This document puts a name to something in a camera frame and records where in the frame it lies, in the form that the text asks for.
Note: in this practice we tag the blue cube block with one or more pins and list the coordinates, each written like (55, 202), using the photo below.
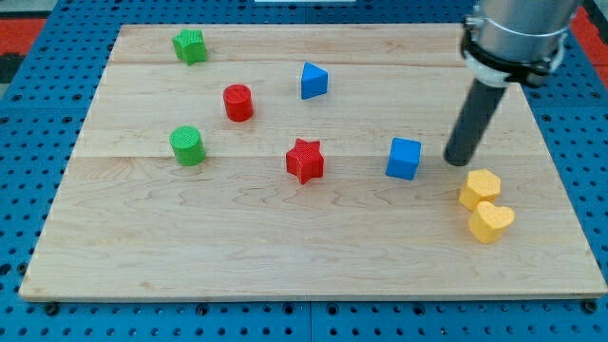
(404, 159)

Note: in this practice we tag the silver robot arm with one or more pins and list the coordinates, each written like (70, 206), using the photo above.
(516, 41)

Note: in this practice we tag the red star block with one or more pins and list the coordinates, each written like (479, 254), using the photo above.
(305, 160)

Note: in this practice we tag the green star block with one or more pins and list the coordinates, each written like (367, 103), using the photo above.
(189, 46)

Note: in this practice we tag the light wooden board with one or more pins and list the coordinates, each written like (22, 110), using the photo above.
(131, 224)

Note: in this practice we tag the blue triangular prism block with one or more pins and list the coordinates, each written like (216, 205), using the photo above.
(314, 81)

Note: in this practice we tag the red cylinder block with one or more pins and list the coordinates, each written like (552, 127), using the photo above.
(238, 102)

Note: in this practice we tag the green cylinder block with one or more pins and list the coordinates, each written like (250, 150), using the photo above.
(187, 145)

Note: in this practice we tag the yellow hexagon block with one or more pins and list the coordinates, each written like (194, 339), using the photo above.
(479, 185)

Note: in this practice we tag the yellow heart block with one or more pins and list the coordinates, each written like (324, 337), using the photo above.
(488, 222)

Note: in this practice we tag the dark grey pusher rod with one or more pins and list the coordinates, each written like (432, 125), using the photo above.
(479, 107)

